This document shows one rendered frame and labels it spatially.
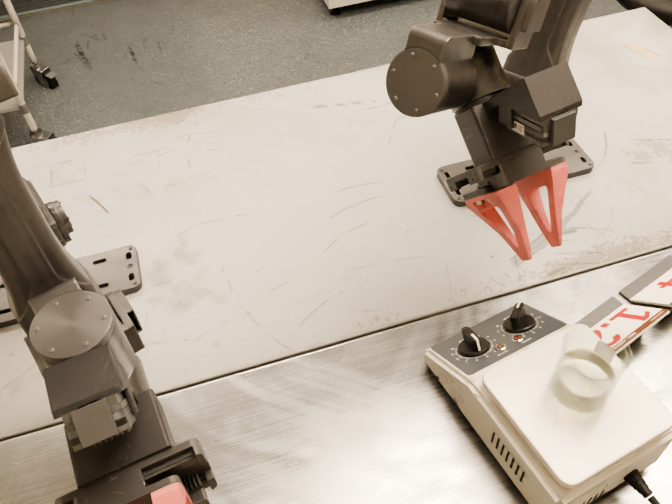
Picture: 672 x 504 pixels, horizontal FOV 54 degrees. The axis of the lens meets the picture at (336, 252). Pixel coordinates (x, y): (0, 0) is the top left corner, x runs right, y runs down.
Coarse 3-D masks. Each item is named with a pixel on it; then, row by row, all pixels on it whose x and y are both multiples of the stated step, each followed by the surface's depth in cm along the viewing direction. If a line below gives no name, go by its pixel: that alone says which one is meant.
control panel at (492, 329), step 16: (496, 320) 69; (544, 320) 67; (480, 336) 67; (496, 336) 66; (512, 336) 66; (528, 336) 65; (544, 336) 64; (448, 352) 66; (496, 352) 64; (512, 352) 63; (464, 368) 63; (480, 368) 62
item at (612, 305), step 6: (606, 300) 74; (612, 300) 74; (618, 300) 74; (600, 306) 73; (606, 306) 73; (612, 306) 73; (618, 306) 73; (624, 306) 73; (636, 306) 72; (642, 306) 71; (594, 312) 73; (600, 312) 73; (606, 312) 73; (612, 312) 73; (666, 312) 68; (582, 318) 73; (588, 318) 72; (594, 318) 72; (600, 318) 72; (660, 318) 68; (654, 324) 67; (642, 330) 67; (636, 336) 66
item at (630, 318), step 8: (616, 312) 72; (624, 312) 72; (632, 312) 71; (640, 312) 70; (648, 312) 69; (656, 312) 69; (616, 320) 71; (624, 320) 70; (632, 320) 69; (640, 320) 69; (624, 328) 69; (632, 328) 68
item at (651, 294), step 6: (666, 276) 75; (660, 282) 74; (666, 282) 74; (654, 288) 74; (660, 288) 73; (666, 288) 73; (642, 294) 74; (648, 294) 73; (654, 294) 72; (660, 294) 72; (666, 294) 71; (654, 300) 71; (660, 300) 71; (666, 300) 70
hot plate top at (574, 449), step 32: (544, 352) 60; (512, 384) 58; (544, 384) 58; (640, 384) 58; (512, 416) 56; (544, 416) 56; (576, 416) 56; (608, 416) 56; (640, 416) 56; (544, 448) 54; (576, 448) 54; (608, 448) 54; (576, 480) 53
